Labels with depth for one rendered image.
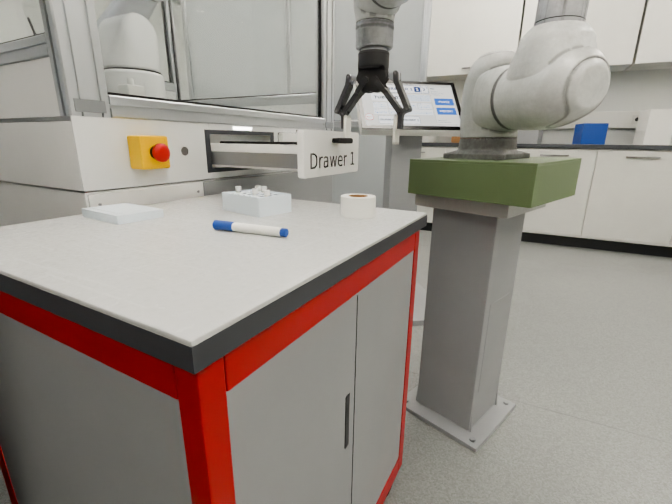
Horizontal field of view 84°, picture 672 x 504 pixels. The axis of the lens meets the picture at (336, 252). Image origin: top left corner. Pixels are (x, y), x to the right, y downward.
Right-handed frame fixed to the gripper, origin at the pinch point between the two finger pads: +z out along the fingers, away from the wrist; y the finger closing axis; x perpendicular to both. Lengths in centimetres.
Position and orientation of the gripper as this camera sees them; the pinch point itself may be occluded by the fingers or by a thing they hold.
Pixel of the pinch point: (370, 139)
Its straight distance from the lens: 100.3
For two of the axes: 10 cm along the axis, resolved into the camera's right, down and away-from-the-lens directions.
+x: -4.9, 2.4, -8.4
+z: -0.1, 9.6, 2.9
